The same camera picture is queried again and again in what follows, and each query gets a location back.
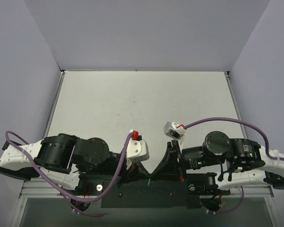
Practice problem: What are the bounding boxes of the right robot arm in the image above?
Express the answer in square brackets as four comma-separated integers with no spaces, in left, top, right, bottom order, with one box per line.
[151,131,284,195]

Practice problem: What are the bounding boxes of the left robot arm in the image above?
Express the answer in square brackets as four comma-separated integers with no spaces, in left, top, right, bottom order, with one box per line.
[0,131,150,195]

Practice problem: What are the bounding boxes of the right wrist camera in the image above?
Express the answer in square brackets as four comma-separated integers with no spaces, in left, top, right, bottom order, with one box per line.
[163,122,186,140]

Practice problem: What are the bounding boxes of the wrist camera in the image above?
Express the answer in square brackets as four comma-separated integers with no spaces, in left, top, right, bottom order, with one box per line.
[126,139,150,165]
[163,122,186,140]

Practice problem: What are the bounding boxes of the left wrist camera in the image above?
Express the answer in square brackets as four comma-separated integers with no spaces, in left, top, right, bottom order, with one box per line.
[126,139,150,165]

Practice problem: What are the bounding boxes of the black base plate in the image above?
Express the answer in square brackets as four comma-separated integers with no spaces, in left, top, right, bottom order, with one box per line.
[59,174,228,210]

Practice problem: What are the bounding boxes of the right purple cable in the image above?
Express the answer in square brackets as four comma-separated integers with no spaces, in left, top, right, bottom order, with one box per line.
[183,117,284,164]

